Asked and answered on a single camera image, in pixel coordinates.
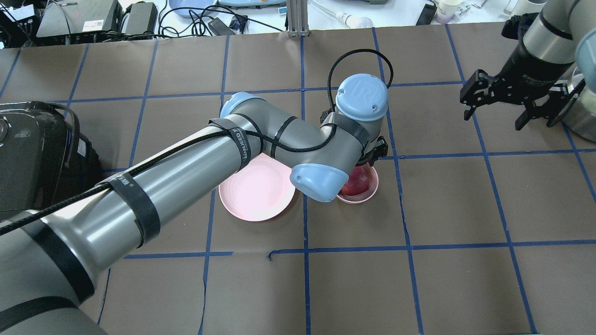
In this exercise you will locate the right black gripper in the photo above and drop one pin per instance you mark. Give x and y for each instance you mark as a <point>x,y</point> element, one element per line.
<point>522,70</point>

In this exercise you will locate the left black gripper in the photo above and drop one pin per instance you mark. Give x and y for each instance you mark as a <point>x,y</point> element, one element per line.
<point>381,148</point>

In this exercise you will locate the red apple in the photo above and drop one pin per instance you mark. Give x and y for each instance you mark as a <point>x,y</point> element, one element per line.
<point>358,181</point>

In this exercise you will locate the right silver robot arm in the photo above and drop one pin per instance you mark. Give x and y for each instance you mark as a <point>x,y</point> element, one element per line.
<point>563,32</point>

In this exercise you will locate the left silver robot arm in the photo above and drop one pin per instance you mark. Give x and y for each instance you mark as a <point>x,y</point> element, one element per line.
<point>51,258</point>

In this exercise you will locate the pink bowl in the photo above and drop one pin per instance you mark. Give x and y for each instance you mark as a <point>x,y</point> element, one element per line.
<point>361,198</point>

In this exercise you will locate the pink plate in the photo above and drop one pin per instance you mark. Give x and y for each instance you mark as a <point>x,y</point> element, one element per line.
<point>260,191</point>

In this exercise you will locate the white paper cup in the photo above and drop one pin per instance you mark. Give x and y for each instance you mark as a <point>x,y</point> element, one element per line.
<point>446,10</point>

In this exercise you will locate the black phone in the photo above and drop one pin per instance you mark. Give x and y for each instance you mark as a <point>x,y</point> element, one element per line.
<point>427,15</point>

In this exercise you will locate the white light bulb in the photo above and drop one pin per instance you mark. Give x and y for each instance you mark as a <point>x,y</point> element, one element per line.
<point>352,21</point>

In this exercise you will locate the black power brick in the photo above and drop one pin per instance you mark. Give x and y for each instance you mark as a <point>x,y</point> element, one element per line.
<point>140,18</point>

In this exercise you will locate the black rice cooker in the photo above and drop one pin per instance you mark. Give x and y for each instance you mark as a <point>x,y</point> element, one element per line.
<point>44,157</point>

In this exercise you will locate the grey electronics box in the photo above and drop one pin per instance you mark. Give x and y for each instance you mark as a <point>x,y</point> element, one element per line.
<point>76,18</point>

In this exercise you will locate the aluminium frame post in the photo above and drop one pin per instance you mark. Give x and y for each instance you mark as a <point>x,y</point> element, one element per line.
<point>297,18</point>

